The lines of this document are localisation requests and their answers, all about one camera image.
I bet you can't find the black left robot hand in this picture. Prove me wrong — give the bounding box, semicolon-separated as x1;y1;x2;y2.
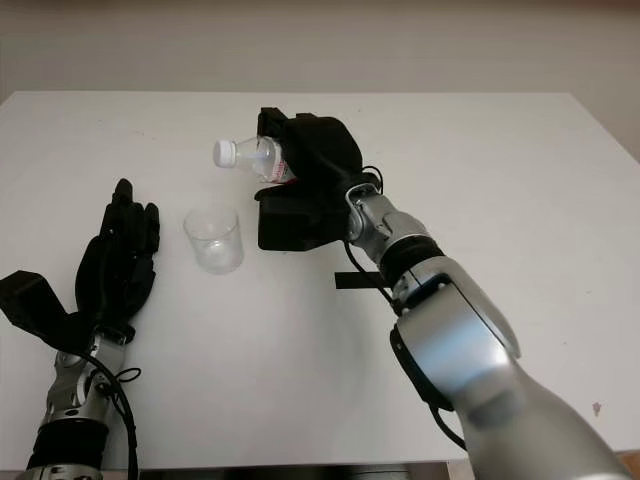
73;177;163;342

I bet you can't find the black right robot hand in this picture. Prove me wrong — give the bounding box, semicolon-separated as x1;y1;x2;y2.
253;105;382;202

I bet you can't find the clear plastic water bottle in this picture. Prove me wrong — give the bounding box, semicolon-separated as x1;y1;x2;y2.
212;135;301;186

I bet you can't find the clear glass cup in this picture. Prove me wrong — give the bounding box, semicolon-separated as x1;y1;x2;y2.
182;205;245;276

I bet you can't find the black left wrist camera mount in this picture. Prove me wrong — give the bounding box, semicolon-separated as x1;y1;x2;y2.
0;269;97;359

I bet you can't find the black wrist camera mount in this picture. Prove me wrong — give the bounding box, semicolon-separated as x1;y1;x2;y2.
0;269;97;359
256;192;352;252

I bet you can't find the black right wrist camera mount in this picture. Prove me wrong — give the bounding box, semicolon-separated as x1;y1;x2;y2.
256;192;352;252

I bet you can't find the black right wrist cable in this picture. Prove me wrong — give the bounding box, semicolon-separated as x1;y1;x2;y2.
343;163;470;447

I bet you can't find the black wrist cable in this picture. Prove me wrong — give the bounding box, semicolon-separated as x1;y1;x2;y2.
85;348;143;480
343;163;470;447

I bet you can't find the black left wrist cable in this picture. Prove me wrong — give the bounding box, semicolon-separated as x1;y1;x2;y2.
85;348;143;480

